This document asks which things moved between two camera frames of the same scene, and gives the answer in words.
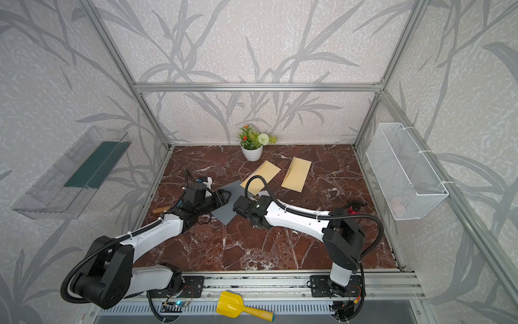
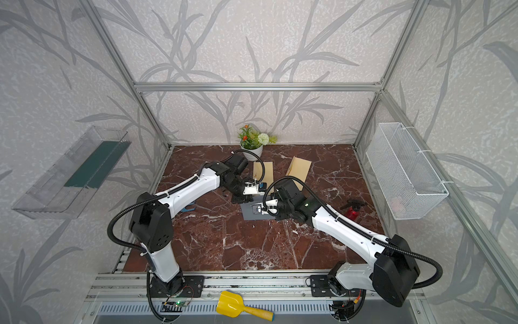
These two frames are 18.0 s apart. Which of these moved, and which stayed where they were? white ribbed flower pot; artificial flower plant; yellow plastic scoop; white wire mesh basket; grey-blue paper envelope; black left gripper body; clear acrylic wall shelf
Moved: black left gripper body; grey-blue paper envelope
Stayed: artificial flower plant; white ribbed flower pot; clear acrylic wall shelf; yellow plastic scoop; white wire mesh basket
